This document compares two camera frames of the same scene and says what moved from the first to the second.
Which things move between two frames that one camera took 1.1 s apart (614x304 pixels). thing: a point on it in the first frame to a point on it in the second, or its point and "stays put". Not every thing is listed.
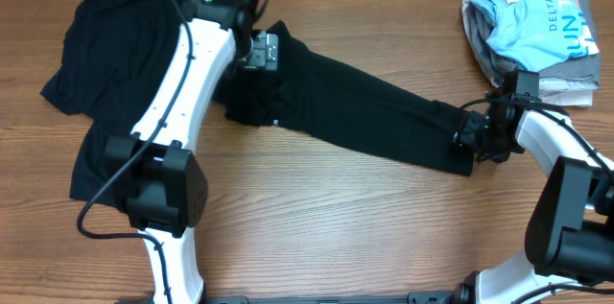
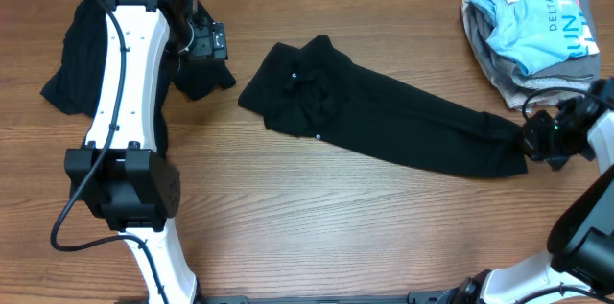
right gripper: [469, 122] to [537, 119]
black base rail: [422, 297] stays put
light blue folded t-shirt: [537, 20] stays put
